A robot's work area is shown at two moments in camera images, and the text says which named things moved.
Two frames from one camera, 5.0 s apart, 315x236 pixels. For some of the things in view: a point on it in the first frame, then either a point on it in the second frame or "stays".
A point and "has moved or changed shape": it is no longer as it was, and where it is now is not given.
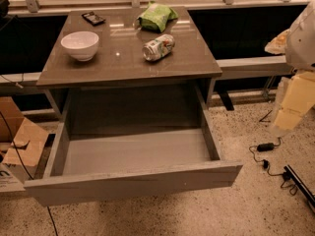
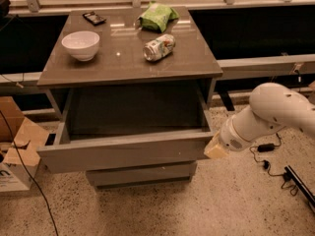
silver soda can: x=158 y=47 stays
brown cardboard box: x=22 y=145 stays
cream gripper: x=301 y=39 → x=230 y=139
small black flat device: x=93 y=19 stays
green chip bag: x=156 y=17 stays
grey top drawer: x=130 y=142 has moved or changed shape
